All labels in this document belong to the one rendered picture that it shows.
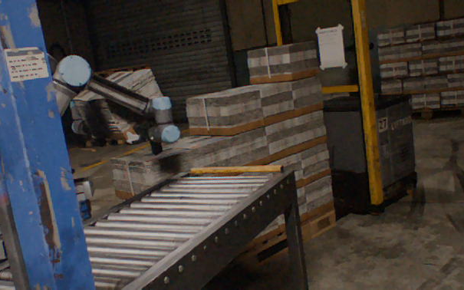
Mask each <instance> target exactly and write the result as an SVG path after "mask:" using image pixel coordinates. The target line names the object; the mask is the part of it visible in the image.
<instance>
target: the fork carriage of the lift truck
mask: <svg viewBox="0 0 464 290"><path fill-rule="evenodd" d="M330 170H331V174H329V175H328V176H331V188H332V189H331V191H332V196H333V200H334V205H333V207H335V206H346V207H347V208H348V210H353V211H360V212H366V211H367V210H369V207H368V199H367V184H366V177H365V170H347V169H337V168H330Z"/></svg>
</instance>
